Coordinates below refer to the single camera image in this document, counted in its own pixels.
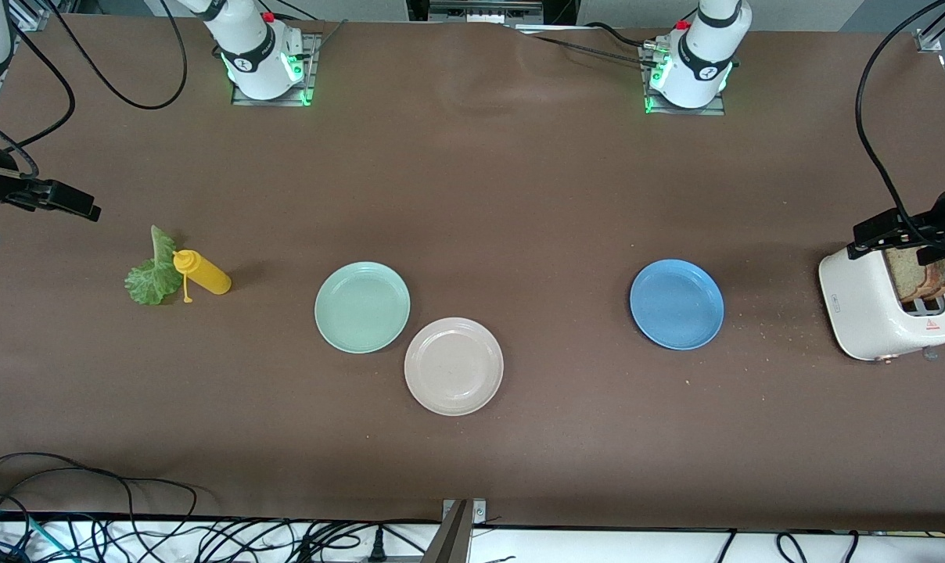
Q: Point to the green lettuce leaf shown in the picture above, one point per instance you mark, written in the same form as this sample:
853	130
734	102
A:
150	281

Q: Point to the yellow squeeze bottle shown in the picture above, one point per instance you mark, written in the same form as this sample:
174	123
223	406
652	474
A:
206	275

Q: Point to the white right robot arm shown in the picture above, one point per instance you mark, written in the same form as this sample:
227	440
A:
257	55

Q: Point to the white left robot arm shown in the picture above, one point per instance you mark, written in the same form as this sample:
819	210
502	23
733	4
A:
703	47

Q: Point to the blue plate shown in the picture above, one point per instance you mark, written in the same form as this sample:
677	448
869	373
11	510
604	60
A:
676	305

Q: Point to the mint green plate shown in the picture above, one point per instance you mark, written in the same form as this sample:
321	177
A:
361	307

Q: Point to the beige plate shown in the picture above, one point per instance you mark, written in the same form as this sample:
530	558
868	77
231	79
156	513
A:
454	366

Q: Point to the white toaster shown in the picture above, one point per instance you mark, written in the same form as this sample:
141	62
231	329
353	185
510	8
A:
860	305

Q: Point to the brown table mat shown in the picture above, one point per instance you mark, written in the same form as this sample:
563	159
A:
472	195

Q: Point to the grey control box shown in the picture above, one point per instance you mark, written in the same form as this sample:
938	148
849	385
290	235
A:
484	12

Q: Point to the black power plug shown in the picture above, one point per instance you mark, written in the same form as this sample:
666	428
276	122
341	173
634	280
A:
377	547

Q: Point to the aluminium profile bar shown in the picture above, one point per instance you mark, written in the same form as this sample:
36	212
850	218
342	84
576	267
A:
449	539

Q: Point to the aluminium frame profile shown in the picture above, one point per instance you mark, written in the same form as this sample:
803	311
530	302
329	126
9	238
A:
42	14

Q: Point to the silver corner bracket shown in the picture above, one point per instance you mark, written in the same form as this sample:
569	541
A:
928	41

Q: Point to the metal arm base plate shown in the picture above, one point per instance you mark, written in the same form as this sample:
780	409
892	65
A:
719	108
310	78

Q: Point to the silver mounting bracket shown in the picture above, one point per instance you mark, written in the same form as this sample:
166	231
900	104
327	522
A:
479	510

